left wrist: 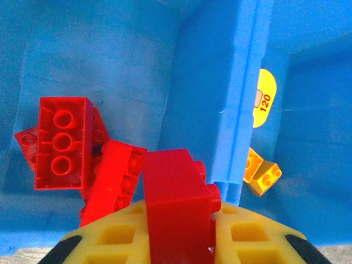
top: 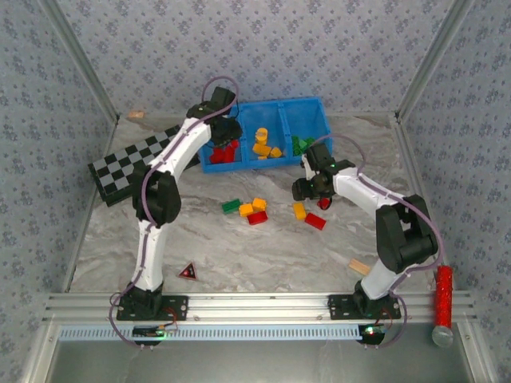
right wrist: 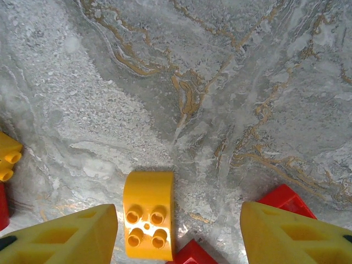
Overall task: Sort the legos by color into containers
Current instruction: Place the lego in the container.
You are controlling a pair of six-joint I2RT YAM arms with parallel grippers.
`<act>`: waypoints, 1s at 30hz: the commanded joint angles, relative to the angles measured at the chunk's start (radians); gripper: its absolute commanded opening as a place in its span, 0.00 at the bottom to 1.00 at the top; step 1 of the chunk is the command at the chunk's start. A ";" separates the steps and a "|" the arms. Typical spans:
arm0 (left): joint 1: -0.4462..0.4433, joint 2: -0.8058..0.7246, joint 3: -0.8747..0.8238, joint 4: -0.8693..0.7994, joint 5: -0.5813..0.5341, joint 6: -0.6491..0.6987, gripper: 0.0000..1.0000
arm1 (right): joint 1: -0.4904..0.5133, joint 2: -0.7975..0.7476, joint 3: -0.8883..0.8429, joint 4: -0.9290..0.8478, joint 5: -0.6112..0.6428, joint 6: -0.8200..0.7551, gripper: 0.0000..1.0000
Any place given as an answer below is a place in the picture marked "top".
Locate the aluminium table side rail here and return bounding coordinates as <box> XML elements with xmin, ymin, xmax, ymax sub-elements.
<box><xmin>390</xmin><ymin>113</ymin><xmax>460</xmax><ymax>296</ymax></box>
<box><xmin>61</xmin><ymin>115</ymin><xmax>121</xmax><ymax>294</ymax></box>

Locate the red glitter cylinder grey cap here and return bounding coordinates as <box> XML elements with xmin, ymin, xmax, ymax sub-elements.
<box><xmin>431</xmin><ymin>264</ymin><xmax>455</xmax><ymax>347</ymax></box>

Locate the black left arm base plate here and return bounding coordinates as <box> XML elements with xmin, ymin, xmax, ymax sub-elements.
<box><xmin>116</xmin><ymin>294</ymin><xmax>189</xmax><ymax>322</ymax></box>

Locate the aluminium mounting rail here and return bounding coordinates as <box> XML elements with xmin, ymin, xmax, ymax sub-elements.
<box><xmin>42</xmin><ymin>292</ymin><xmax>478</xmax><ymax>324</ymax></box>

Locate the red black triangle piece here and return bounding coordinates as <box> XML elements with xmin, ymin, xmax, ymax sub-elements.
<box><xmin>177</xmin><ymin>262</ymin><xmax>200</xmax><ymax>282</ymax></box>

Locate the light wooden block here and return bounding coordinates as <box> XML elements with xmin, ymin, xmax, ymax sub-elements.
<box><xmin>348</xmin><ymin>258</ymin><xmax>370</xmax><ymax>276</ymax></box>

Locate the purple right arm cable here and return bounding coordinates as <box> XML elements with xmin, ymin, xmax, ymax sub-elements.
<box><xmin>313</xmin><ymin>133</ymin><xmax>445</xmax><ymax>350</ymax></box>

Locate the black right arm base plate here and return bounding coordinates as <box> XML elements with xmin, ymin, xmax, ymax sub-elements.
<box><xmin>327</xmin><ymin>294</ymin><xmax>402</xmax><ymax>321</ymax></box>

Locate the slotted pale blue cable duct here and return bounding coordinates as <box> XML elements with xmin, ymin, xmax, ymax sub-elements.
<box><xmin>57</xmin><ymin>323</ymin><xmax>366</xmax><ymax>342</ymax></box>

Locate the aluminium frame post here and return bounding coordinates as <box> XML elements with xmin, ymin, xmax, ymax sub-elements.
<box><xmin>38</xmin><ymin>0</ymin><xmax>121</xmax><ymax>123</ymax></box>
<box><xmin>19</xmin><ymin>322</ymin><xmax>61</xmax><ymax>383</ymax></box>
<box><xmin>457</xmin><ymin>322</ymin><xmax>500</xmax><ymax>383</ymax></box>
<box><xmin>394</xmin><ymin>0</ymin><xmax>477</xmax><ymax>123</ymax></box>

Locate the blue three-compartment plastic bin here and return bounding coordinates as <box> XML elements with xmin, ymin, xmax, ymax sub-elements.
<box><xmin>199</xmin><ymin>97</ymin><xmax>332</xmax><ymax>174</ymax></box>

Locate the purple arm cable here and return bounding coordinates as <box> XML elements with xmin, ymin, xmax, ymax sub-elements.
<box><xmin>313</xmin><ymin>133</ymin><xmax>445</xmax><ymax>350</ymax></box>
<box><xmin>108</xmin><ymin>75</ymin><xmax>243</xmax><ymax>349</ymax></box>

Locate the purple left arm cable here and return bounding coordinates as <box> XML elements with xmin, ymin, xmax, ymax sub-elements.
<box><xmin>108</xmin><ymin>75</ymin><xmax>243</xmax><ymax>349</ymax></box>

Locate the black grey checkerboard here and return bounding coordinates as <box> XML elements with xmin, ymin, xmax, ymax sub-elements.
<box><xmin>87</xmin><ymin>124</ymin><xmax>200</xmax><ymax>207</ymax></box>

